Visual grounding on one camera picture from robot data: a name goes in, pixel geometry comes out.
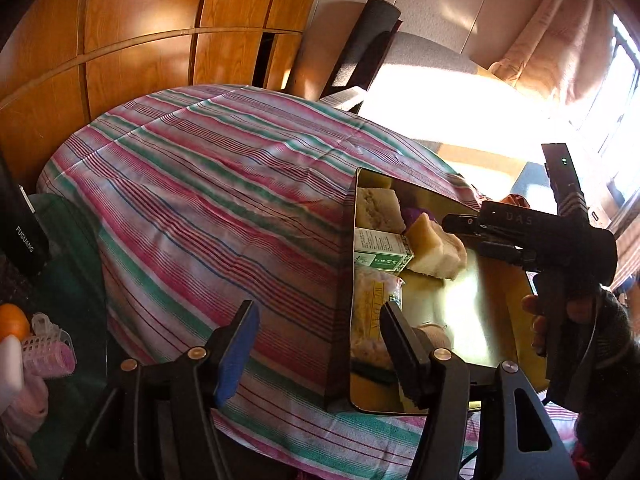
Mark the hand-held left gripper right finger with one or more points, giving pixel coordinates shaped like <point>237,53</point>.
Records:
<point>405,360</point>

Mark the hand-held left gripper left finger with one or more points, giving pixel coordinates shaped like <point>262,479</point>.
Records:
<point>235,365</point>

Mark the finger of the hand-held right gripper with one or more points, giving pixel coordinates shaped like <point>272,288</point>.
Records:
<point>460,223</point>
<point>500,252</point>

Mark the white gauze roll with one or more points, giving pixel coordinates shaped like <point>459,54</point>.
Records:
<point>435,337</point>

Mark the yellow soap block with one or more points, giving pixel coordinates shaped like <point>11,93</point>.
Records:
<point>380,206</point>
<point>430,250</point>

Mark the purple packet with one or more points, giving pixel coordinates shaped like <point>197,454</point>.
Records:
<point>411,216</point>

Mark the gold metal tin box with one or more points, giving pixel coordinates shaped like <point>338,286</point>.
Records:
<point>480,310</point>

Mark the yellow cracker packet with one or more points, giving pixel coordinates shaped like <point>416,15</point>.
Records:
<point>370,310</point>

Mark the green white small box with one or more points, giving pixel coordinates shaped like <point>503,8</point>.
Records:
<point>382,250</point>

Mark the person's right forearm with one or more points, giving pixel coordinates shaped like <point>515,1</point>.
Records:
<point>612,345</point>

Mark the person's right hand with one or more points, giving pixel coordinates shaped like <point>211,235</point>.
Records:
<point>536,320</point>

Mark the brown cloth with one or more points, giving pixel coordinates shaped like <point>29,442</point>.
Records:
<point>517,201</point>

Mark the brown striped curtain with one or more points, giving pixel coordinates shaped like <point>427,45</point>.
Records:
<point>627,250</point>

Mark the pink green striped bedsheet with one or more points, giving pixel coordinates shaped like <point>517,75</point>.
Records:
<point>200,200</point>

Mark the barred window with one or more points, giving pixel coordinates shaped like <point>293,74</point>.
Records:
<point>625,90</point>

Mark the green glass table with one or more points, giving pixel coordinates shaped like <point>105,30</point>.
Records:
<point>70,270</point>

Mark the beige patterned curtain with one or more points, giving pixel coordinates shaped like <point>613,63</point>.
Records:
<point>550,50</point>

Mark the pink cloth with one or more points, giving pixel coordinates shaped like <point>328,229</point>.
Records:
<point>27,410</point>

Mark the white bottle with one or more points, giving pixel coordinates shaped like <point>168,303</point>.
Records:
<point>10,375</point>

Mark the orange fruit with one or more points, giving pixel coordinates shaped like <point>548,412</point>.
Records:
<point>12,322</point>

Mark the black flask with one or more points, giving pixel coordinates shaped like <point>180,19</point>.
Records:
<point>22,235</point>

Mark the wooden wardrobe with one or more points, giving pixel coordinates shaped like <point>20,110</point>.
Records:
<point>150,10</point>

